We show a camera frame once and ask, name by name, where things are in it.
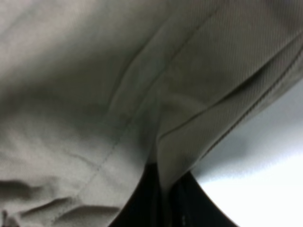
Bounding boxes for khaki shorts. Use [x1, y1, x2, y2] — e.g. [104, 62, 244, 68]
[0, 0, 303, 227]

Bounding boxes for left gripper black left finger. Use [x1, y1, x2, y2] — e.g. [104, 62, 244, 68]
[117, 164, 163, 227]

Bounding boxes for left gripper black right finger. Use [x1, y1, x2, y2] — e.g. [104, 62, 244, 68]
[169, 173, 232, 227]

